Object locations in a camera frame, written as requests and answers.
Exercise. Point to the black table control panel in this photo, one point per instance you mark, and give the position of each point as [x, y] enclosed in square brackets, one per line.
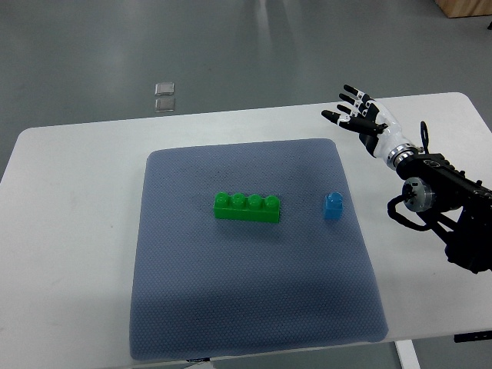
[473, 336]

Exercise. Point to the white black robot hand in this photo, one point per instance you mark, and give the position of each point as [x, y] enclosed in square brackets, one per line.
[379, 131]

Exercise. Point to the small blue block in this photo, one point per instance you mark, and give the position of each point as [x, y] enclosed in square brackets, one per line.
[333, 206]

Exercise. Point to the lower metal floor plate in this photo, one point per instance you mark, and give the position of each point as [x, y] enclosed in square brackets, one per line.
[165, 104]

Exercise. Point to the white table leg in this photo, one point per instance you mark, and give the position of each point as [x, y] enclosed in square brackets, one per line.
[407, 354]

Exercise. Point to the long green block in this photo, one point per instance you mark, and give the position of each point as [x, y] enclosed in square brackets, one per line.
[240, 207]

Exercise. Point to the wooden box corner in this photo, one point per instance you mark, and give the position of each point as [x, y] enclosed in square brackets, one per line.
[464, 8]

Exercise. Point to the metal floor plate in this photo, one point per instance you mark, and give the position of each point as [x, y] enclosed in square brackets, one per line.
[164, 88]
[165, 104]

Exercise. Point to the blue grey foam mat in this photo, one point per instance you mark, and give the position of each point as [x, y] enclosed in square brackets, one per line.
[208, 287]

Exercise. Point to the upper metal floor plate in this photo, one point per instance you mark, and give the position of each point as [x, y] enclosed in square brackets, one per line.
[164, 88]

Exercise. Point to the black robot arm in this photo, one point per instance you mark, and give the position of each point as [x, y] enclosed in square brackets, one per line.
[437, 197]

